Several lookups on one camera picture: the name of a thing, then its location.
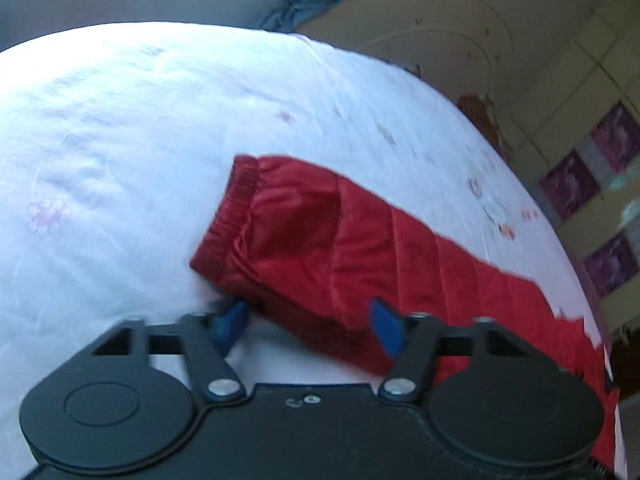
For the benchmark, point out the lower left pink poster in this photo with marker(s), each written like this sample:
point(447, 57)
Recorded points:
point(569, 185)

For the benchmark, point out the white floral bed quilt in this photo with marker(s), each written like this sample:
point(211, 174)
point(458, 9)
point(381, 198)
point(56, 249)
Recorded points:
point(116, 145)

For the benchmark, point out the lower right pink poster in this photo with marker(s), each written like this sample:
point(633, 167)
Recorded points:
point(612, 265)

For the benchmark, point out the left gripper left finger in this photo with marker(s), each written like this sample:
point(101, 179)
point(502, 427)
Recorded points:
point(206, 340)

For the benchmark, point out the red quilted puffer jacket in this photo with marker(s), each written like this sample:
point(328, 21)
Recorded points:
point(312, 249)

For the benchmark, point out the orange striped folded cloth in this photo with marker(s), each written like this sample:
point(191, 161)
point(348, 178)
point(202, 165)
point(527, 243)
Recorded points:
point(480, 111)

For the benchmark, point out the cream wardrobe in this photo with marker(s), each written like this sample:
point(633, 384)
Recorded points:
point(598, 68)

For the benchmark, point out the cream arched headboard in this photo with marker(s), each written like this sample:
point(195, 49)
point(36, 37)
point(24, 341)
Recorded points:
point(458, 47)

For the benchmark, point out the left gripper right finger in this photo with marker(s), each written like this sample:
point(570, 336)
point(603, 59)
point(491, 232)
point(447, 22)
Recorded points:
point(411, 343)

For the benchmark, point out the upper left pink poster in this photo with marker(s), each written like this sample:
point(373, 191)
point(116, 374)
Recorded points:
point(617, 137)

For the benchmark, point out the pink poster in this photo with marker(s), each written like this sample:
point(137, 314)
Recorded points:
point(569, 185)
point(617, 137)
point(612, 265)

